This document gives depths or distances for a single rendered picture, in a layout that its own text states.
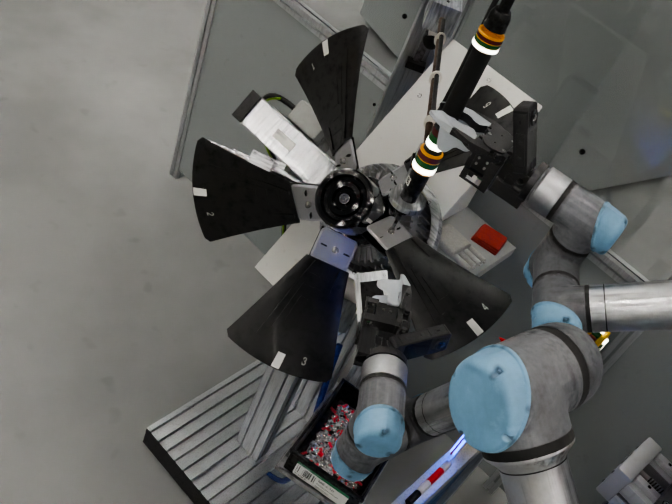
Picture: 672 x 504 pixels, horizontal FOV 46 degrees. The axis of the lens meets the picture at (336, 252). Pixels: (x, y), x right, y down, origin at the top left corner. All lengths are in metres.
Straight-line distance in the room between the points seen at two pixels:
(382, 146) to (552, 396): 0.96
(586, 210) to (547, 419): 0.44
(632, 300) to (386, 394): 0.40
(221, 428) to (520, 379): 1.62
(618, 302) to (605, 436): 1.18
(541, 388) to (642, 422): 1.37
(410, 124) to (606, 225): 0.65
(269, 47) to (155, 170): 0.88
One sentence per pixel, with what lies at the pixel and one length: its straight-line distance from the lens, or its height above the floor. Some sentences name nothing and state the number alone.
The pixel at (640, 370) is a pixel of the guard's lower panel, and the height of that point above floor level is 0.79.
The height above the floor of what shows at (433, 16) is 1.37.
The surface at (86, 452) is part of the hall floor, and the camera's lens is 2.48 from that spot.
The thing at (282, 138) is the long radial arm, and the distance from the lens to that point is 1.77.
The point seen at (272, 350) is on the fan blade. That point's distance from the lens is 1.56.
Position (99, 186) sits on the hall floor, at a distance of 3.19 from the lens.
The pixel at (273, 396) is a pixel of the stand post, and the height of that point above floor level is 0.39.
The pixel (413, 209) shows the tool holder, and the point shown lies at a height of 1.29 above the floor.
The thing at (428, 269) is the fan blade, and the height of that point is 1.19.
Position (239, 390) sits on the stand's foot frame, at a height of 0.07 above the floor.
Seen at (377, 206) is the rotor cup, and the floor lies 1.23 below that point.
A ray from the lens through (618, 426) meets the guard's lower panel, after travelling 2.38.
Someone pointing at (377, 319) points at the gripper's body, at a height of 1.21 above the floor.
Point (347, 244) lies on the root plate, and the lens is 1.57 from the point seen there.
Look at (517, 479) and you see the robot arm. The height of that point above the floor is 1.40.
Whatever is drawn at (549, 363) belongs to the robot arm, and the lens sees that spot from 1.00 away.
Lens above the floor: 2.16
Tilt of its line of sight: 42 degrees down
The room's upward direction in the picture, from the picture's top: 24 degrees clockwise
